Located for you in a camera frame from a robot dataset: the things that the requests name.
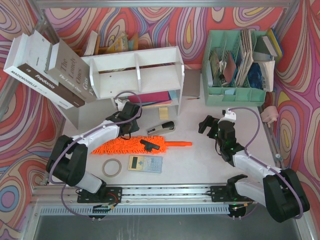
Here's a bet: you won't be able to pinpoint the orange chenille duster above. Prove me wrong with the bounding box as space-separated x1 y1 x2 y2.
91 135 193 155

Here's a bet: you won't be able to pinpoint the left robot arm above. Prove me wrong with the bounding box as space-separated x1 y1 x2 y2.
46 101 142 194

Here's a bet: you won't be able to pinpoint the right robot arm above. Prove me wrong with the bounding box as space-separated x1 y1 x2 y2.
198 115 310 223

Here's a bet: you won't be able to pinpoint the white wooden bookshelf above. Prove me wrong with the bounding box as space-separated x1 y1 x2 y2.
82 46 185 114

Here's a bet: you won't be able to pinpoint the small red pencil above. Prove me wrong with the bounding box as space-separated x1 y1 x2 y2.
187 97 200 100

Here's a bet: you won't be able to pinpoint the yellow sticky note pad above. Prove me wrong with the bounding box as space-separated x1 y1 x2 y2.
158 107 169 120

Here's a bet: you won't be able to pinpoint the grey black stapler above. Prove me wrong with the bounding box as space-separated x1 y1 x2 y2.
147 121 175 136

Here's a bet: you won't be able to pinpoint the stack of coloured paper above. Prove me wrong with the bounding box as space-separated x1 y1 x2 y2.
124 90 179 109

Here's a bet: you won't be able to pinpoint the grey notebook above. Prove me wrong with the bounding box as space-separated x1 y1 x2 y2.
182 69 201 97

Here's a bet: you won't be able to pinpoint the roll of tape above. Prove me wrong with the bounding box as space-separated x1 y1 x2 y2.
102 158 122 178

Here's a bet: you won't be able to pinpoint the pink piggy figurine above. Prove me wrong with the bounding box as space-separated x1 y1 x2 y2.
260 105 279 128

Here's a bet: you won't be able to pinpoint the yellow grey calculator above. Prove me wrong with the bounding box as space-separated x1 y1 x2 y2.
128 155 163 174

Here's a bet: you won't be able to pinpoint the mint green desk organizer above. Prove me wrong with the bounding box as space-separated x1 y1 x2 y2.
201 28 266 107

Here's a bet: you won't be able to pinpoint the books in organizer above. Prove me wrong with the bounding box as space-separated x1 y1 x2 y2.
203 28 284 92

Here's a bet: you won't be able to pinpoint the books behind shelf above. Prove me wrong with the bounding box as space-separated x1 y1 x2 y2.
76 31 139 57

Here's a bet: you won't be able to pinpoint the grey Lonely Ones book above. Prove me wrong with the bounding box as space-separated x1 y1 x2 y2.
46 39 97 103

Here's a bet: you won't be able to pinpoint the large white brown book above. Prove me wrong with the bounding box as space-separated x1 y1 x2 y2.
3 31 85 109

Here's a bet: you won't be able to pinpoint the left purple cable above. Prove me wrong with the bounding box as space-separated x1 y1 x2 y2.
47 90 143 221

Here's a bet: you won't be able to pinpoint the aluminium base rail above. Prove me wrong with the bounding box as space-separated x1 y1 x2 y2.
30 184 253 218

